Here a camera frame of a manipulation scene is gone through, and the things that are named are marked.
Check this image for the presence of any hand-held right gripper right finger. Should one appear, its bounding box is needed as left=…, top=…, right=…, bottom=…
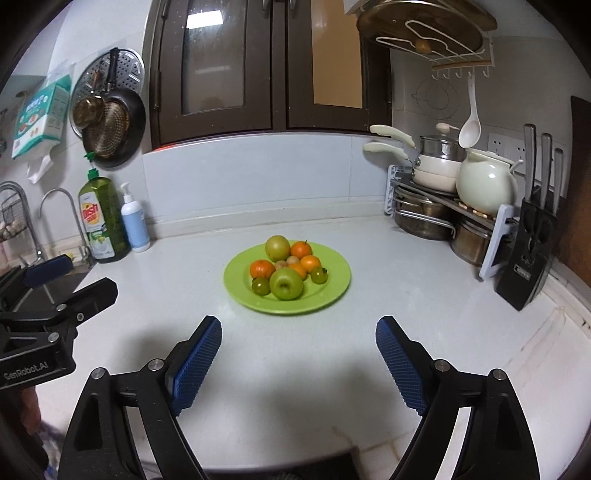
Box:
left=375, top=315, right=541, bottom=480

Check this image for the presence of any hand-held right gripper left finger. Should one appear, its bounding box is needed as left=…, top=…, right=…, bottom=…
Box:
left=58, top=315, right=223, bottom=480

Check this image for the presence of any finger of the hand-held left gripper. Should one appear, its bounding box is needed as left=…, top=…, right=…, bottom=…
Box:
left=0, top=277, right=119, bottom=343
left=0, top=255, right=75, bottom=313

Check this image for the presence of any green plate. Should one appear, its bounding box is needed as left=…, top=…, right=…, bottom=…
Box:
left=224, top=242, right=352, bottom=315

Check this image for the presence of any bright green apple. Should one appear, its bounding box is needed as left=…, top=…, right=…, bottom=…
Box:
left=270, top=268, right=304, bottom=301

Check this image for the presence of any yellow-green apple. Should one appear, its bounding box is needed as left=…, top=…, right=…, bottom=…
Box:
left=264, top=235, right=291, bottom=261

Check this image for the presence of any person's left forearm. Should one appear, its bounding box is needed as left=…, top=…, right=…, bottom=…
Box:
left=9, top=387, right=43, bottom=437

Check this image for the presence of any kitchen sink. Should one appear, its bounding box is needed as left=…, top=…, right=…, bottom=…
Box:
left=18, top=270, right=90, bottom=308

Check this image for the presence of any metal faucet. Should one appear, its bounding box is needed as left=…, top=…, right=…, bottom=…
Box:
left=39, top=188, right=96, bottom=267

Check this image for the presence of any green dish soap bottle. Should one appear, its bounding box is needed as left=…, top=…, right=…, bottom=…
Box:
left=78, top=154, right=131, bottom=265

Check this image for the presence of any white and blue pump bottle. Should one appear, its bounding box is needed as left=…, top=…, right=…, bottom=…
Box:
left=120, top=182, right=151, bottom=253

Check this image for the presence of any brass colander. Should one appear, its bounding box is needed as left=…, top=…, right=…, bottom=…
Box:
left=83, top=102, right=132, bottom=158

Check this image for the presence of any paper towel packet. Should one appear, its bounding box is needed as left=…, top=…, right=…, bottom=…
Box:
left=11, top=76, right=72, bottom=185

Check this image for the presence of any small brass pot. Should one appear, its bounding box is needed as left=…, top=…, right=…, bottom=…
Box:
left=73, top=69, right=105, bottom=128

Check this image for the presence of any black knife block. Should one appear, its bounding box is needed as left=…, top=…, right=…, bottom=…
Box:
left=495, top=198, right=557, bottom=311

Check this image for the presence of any white and grey pot rack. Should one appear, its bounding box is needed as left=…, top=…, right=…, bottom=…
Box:
left=385, top=165, right=521, bottom=281

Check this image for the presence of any black frying pan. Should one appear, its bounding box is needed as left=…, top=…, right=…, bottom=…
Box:
left=81, top=48, right=147, bottom=168

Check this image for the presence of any white ceramic jar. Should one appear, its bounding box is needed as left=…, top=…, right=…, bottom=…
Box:
left=456, top=148, right=525, bottom=217

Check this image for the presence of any perforated steel steamer plate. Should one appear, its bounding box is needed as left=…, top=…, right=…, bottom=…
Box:
left=69, top=47, right=146, bottom=139

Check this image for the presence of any steel pot with lid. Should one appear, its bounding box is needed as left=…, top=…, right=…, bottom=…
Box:
left=419, top=122, right=463, bottom=158

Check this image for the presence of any white ladle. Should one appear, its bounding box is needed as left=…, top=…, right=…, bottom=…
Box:
left=458, top=76, right=482, bottom=149

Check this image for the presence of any dark wooden cabinet door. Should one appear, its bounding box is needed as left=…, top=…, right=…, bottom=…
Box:
left=150, top=0, right=279, bottom=151
left=277, top=0, right=394, bottom=136

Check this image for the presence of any metal wire dish rack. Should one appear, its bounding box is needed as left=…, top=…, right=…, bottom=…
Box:
left=0, top=182, right=38, bottom=265

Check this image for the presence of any steel-handled knife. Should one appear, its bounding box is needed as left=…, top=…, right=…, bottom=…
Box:
left=553, top=148, right=565, bottom=200
left=539, top=134, right=553, bottom=208
left=523, top=124, right=537, bottom=205

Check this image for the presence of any white wall socket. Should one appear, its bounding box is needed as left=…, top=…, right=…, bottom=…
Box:
left=488, top=133, right=527, bottom=175

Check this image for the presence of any white wire lid rack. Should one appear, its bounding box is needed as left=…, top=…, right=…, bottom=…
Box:
left=375, top=21, right=495, bottom=80

